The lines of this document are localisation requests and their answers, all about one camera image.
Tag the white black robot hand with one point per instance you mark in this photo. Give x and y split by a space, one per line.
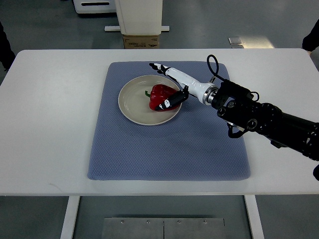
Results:
190 86

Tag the red bell pepper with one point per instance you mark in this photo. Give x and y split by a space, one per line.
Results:
159 94

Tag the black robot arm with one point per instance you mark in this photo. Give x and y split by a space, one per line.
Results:
235 105

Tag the cream round plate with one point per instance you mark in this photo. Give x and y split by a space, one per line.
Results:
134 104

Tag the metal floor plate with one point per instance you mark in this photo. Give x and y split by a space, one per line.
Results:
163 228

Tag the blue textured mat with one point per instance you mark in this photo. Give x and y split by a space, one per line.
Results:
193 146

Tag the grey floor outlet cover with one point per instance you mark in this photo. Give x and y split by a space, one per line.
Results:
235 41

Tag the cardboard box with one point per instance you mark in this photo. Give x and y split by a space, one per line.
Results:
141 41

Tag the dark clothed person at right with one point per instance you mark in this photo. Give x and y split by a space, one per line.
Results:
311 41

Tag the dark clothed person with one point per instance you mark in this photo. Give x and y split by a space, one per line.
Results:
7 56
311 41

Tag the right white table leg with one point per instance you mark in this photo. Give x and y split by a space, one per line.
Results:
254 217

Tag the white table leg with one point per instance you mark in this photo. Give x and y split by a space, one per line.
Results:
70 217
254 217

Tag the white cabinet with slot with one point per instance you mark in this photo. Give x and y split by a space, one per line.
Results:
94 6

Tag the left white table leg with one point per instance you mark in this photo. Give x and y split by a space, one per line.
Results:
70 217

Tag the dark clothed person at left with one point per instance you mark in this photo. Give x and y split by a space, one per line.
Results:
7 56

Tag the white pedestal base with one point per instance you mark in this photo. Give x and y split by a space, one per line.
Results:
139 17

